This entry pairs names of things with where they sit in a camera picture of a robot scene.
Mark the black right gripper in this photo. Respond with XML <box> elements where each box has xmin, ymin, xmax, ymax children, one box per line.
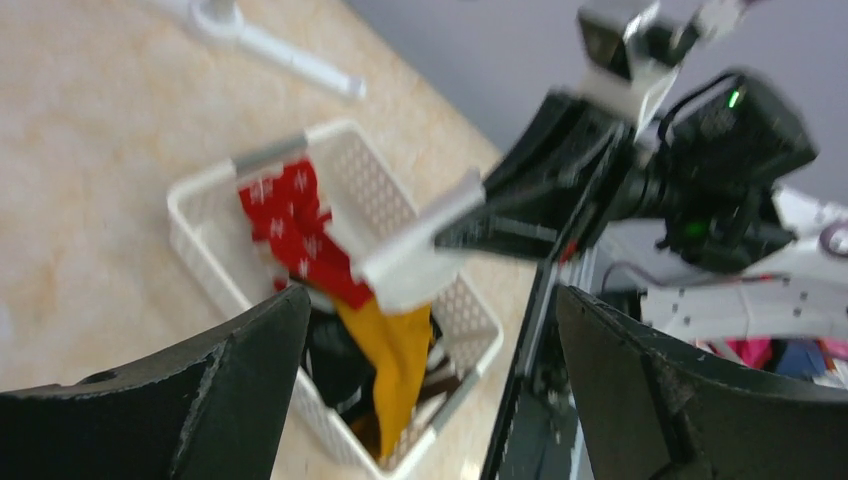
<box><xmin>434</xmin><ymin>89</ymin><xmax>656</xmax><ymax>260</ymax></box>

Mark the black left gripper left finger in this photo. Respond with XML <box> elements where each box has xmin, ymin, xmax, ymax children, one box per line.
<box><xmin>1</xmin><ymin>287</ymin><xmax>311</xmax><ymax>479</ymax></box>

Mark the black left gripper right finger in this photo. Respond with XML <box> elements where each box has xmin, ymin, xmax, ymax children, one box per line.
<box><xmin>556</xmin><ymin>286</ymin><xmax>847</xmax><ymax>479</ymax></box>

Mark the white sock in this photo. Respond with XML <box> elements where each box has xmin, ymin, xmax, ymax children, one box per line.
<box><xmin>323</xmin><ymin>168</ymin><xmax>485</xmax><ymax>315</ymax></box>

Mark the black sock with grey pattern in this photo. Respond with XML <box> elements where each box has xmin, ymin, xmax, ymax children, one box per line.
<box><xmin>301</xmin><ymin>309</ymin><xmax>376</xmax><ymax>424</ymax></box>

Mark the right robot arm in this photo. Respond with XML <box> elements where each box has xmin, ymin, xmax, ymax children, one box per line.
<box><xmin>434</xmin><ymin>70</ymin><xmax>847</xmax><ymax>341</ymax></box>

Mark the white perforated plastic basket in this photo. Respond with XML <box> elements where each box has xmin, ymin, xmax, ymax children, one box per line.
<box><xmin>167</xmin><ymin>120</ymin><xmax>504</xmax><ymax>479</ymax></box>

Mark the white clothes rack stand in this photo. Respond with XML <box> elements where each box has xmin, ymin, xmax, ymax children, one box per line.
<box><xmin>146</xmin><ymin>0</ymin><xmax>367</xmax><ymax>100</ymax></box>

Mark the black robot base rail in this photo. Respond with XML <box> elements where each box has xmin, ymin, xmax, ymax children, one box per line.
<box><xmin>479</xmin><ymin>252</ymin><xmax>595</xmax><ymax>479</ymax></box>

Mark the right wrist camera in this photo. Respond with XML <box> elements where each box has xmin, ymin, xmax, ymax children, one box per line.
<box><xmin>577</xmin><ymin>0</ymin><xmax>753</xmax><ymax>132</ymax></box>

